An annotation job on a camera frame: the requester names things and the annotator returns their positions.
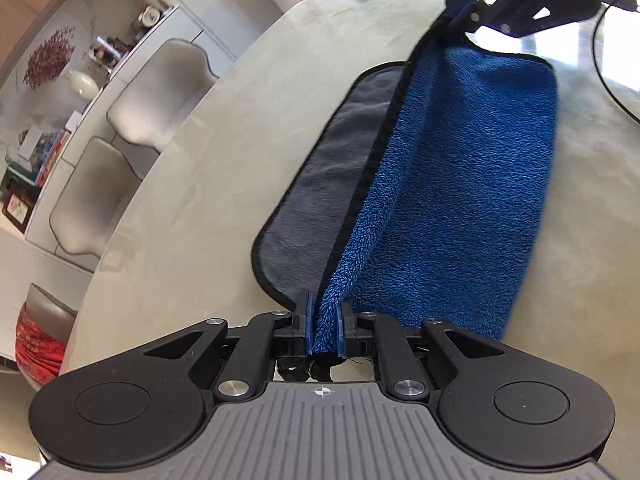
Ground white chair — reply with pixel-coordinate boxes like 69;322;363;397
49;137;144;272
106;38;221;152

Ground black cable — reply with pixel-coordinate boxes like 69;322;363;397
592;4;640;123

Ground dark picture frame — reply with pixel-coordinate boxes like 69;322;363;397
1;186;37;234

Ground grey chair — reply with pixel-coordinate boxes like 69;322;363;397
22;282;77;346

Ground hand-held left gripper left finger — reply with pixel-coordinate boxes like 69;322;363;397
143;291;315;402

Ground red patterned cloth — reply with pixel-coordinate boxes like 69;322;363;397
14;305;67;386

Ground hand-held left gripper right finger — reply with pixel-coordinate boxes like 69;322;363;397
338;302;502;402

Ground white round vase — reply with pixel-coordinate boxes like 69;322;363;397
67;70;99;99

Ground white sideboard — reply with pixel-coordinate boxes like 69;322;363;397
0;4;238;361

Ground stack of books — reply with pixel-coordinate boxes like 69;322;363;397
33;129;72;187

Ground blue and grey towel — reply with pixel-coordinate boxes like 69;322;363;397
251;0;559;362

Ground green box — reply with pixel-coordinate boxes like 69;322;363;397
1;164;37;192

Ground small table clock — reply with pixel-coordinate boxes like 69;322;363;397
138;4;162;30

